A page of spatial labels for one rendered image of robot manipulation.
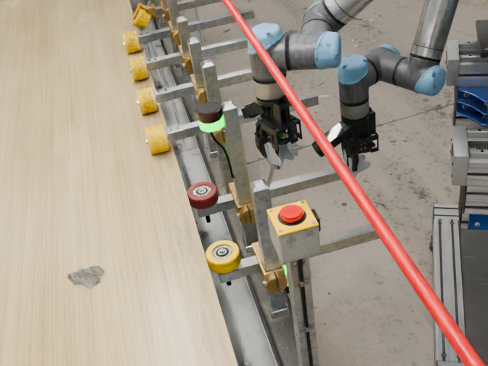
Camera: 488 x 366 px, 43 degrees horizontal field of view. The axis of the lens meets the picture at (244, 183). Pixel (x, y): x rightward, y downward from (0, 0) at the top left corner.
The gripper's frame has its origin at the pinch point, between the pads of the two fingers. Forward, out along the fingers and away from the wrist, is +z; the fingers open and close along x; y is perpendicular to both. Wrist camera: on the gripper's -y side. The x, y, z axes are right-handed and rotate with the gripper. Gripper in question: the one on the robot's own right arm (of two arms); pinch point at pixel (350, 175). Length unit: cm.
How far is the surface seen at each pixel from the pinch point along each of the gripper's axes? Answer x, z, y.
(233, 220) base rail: 9.0, 12.0, -34.0
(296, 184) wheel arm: -1.5, -3.4, -16.0
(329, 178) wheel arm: -1.5, -2.3, -6.6
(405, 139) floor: 119, 83, 76
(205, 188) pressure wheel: 0.8, -8.4, -40.4
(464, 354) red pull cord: -115, -82, -38
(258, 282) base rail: -18.0, 12.0, -33.5
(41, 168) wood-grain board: 32, -9, -85
